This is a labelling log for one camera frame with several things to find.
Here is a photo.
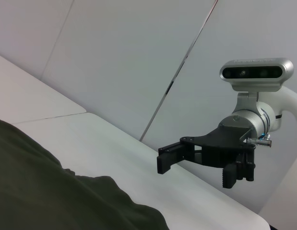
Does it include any right gripper cable with connector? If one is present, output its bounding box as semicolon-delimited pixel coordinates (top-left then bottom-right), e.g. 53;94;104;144
245;134;273;148

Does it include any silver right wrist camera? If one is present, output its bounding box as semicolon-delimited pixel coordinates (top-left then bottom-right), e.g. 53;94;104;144
219;57;295;113

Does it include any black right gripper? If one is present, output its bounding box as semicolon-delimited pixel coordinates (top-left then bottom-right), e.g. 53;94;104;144
156;125;256;189

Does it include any dark green shirt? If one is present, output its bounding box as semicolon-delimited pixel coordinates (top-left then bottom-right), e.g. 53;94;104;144
0;115;170;230

